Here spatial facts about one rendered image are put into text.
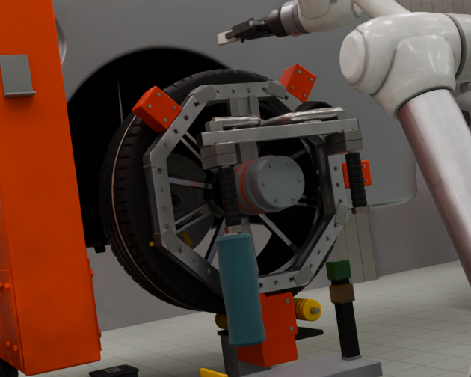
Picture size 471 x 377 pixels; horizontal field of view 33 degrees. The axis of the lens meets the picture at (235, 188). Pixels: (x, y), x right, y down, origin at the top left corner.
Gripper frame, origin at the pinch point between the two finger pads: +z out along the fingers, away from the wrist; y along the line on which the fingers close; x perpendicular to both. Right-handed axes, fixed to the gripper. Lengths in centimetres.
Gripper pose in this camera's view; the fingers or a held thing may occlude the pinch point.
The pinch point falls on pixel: (228, 37)
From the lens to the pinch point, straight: 219.9
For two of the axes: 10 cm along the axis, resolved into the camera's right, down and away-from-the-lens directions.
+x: -0.6, -10.0, 0.7
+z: -7.6, 0.9, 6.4
